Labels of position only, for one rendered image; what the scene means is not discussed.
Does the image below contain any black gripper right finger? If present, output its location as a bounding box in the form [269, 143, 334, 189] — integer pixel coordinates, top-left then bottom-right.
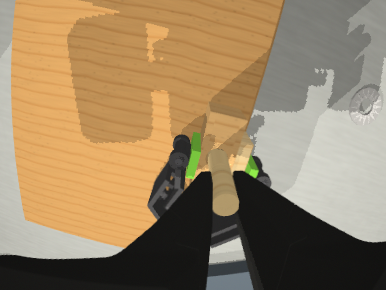
[233, 170, 386, 290]

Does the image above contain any light wooden rectangular block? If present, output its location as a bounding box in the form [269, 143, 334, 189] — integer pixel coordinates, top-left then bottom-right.
[232, 131, 254, 174]

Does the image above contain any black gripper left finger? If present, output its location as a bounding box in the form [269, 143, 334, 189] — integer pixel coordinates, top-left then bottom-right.
[0, 171, 213, 290]

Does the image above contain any tan wooden dowel pin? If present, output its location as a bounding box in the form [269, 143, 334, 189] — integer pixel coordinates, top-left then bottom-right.
[207, 149, 239, 216]

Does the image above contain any small wooden block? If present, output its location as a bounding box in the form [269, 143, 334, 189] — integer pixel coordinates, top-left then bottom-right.
[189, 101, 248, 185]

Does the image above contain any light wooden board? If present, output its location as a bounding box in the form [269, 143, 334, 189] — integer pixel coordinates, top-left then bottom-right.
[11, 0, 285, 248]

